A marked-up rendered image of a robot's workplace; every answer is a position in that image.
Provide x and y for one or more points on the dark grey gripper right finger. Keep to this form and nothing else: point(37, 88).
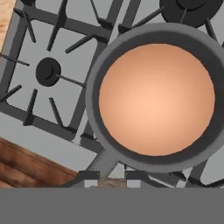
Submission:
point(135, 175)

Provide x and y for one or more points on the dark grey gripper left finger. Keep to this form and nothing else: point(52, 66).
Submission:
point(89, 175)

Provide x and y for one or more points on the grey saucepan with hot chocolate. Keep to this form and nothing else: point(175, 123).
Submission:
point(157, 99)

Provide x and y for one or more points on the grey gas hob black grates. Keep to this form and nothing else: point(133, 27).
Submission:
point(74, 58)

